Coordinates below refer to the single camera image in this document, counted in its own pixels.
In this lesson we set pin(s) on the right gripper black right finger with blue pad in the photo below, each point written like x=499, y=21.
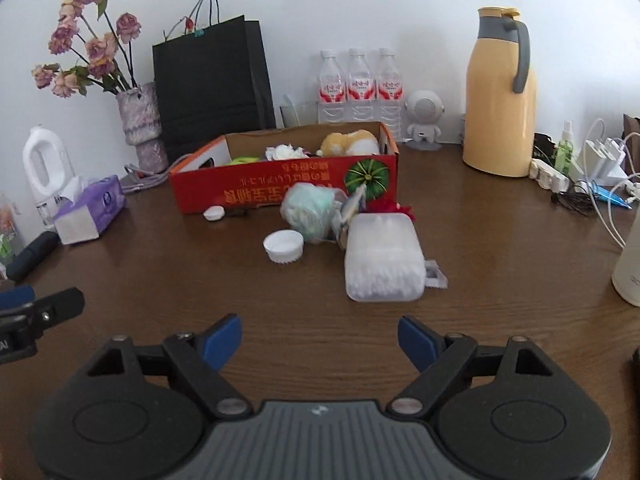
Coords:
x=444, y=367

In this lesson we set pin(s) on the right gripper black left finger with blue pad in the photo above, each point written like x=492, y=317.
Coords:
x=195, y=362

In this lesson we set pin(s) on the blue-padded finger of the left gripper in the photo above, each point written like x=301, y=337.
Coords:
x=16, y=297

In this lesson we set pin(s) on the clear cotton swab box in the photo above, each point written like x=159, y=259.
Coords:
x=384, y=261

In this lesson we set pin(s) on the blue patterned packet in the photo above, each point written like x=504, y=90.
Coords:
x=348, y=210

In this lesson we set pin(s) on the mint green bath sponge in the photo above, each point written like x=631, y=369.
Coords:
x=309, y=209

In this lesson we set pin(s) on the purple tissue box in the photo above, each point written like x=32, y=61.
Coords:
x=93, y=210

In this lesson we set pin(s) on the white round lid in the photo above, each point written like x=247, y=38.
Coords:
x=284, y=246

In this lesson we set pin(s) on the small white cap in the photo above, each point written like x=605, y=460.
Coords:
x=214, y=213

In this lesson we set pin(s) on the red rose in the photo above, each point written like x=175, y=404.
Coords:
x=390, y=208

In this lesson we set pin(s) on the red cardboard box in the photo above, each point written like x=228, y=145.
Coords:
x=204, y=179

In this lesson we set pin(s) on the green packet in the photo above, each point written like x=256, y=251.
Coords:
x=242, y=160

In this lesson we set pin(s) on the white power strip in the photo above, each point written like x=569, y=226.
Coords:
x=547, y=177

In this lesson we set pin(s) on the purple white vase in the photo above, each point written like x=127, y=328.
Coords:
x=138, y=110

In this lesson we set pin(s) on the white crumpled tissue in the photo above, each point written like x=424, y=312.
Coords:
x=284, y=152

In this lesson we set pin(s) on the yellow white plush toy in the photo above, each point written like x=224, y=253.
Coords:
x=358, y=143

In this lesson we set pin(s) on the green spray bottle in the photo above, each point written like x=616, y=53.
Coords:
x=564, y=150

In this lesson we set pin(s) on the yellow thermos jug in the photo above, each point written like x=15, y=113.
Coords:
x=500, y=100

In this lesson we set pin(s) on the white robot speaker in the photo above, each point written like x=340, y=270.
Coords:
x=424, y=109

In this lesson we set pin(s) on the glass cup with straw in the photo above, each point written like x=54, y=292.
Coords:
x=296, y=113

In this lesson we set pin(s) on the right water bottle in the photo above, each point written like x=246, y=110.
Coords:
x=390, y=88

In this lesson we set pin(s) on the water bottle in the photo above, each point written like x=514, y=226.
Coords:
x=361, y=88
x=390, y=88
x=331, y=90

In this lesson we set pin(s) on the middle water bottle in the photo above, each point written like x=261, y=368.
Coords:
x=361, y=88

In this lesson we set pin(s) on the dried pink flowers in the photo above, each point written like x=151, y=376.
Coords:
x=102, y=47

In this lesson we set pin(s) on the black paper bag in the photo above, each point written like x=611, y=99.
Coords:
x=211, y=80

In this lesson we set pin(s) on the left water bottle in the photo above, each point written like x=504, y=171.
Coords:
x=331, y=90

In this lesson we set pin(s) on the white charger with cables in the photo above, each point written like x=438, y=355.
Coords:
x=597, y=168

